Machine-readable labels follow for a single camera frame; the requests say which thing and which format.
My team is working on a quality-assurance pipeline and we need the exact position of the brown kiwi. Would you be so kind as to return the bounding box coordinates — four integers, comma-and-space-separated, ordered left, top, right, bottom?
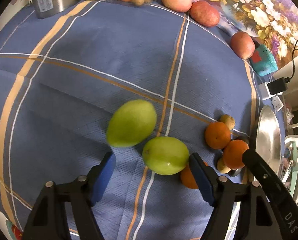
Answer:
216, 158, 231, 174
220, 114, 235, 130

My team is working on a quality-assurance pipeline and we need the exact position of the orange tangerine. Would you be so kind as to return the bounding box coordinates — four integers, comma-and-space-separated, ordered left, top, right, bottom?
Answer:
222, 140, 249, 170
180, 164, 198, 189
204, 121, 231, 150

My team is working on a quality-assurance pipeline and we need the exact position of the green mango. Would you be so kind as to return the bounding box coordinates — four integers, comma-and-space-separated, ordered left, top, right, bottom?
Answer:
106, 100, 157, 147
142, 137, 190, 176

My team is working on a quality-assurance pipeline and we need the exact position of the dark plum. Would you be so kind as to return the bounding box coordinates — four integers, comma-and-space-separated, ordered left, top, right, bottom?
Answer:
236, 135, 249, 145

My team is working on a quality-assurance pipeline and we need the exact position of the silver metal bowl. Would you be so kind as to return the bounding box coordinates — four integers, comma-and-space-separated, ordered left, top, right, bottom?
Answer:
255, 105, 281, 175

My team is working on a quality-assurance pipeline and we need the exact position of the white plug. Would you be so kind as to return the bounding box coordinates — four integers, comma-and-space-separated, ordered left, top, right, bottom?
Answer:
272, 96, 284, 112

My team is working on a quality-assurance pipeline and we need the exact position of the white power strip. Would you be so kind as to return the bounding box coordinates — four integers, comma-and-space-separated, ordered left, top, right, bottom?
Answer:
259, 82, 283, 101

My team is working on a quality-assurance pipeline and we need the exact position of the black charger adapter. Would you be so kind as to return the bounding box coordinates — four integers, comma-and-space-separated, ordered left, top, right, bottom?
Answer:
267, 77, 287, 95

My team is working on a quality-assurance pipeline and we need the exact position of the blue plaid tablecloth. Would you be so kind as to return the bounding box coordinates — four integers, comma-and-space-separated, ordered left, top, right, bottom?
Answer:
0, 2, 264, 228

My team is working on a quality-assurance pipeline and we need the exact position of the teal tin box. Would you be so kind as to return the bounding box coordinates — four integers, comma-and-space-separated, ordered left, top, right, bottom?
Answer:
250, 44, 278, 77

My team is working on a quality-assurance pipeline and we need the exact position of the red apple near tin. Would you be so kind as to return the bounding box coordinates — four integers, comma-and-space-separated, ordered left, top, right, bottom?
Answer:
230, 31, 255, 60

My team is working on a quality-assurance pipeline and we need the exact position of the dark red apple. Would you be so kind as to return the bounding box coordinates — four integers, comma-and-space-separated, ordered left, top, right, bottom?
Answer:
190, 1, 220, 28

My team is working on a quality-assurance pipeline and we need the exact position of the floral painting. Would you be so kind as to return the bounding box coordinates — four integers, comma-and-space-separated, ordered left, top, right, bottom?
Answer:
184, 0, 298, 68

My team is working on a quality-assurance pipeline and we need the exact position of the pale red apple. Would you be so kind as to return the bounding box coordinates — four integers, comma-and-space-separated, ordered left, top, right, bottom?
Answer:
162, 0, 192, 12

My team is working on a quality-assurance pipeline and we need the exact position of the black charger cable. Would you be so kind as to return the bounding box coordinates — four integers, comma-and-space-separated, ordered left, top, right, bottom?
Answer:
284, 37, 298, 84

